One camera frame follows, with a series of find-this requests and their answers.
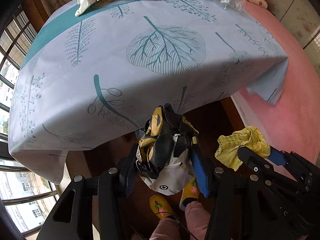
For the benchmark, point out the pink bed sheet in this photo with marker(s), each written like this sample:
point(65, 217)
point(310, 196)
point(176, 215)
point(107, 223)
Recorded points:
point(292, 124)

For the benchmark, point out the right yellow slipper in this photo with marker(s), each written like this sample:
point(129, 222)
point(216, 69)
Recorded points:
point(190, 193)

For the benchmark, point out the black white bag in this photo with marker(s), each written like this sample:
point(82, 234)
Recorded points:
point(163, 159)

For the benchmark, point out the yellow slipper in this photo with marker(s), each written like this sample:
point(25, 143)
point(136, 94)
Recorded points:
point(190, 193)
point(160, 207)

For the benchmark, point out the left yellow slipper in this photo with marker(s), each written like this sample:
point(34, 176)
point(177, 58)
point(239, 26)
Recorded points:
point(160, 207)

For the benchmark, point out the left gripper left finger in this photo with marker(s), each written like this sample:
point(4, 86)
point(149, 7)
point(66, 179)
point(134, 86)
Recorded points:
point(71, 217)

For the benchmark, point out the yellow wrapper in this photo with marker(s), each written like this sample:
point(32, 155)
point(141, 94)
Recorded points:
point(250, 137)

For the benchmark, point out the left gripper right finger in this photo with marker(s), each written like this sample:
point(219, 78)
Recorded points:
point(229, 218)

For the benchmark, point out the window metal grille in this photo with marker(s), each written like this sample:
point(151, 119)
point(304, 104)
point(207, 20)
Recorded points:
point(26, 197)

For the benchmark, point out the leaf print tablecloth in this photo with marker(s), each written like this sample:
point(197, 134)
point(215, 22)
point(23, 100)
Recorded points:
point(108, 69)

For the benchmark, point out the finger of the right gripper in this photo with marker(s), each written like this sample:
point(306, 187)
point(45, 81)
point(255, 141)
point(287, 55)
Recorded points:
point(299, 167)
point(296, 198)

